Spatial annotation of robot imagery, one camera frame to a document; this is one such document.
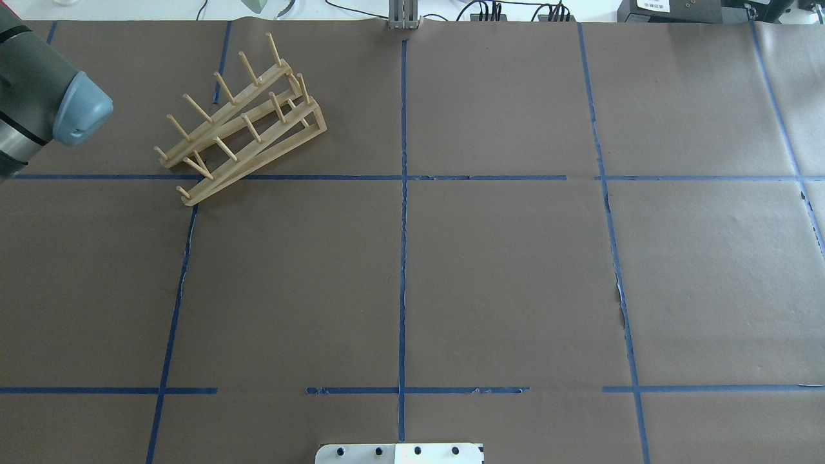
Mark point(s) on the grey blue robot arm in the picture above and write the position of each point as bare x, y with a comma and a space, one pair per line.
43, 97

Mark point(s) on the wooden plate rack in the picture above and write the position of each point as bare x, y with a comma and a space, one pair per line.
269, 118

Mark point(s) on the aluminium frame post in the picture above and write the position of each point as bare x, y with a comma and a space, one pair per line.
403, 14

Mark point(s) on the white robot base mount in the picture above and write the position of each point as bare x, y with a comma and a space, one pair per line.
401, 453

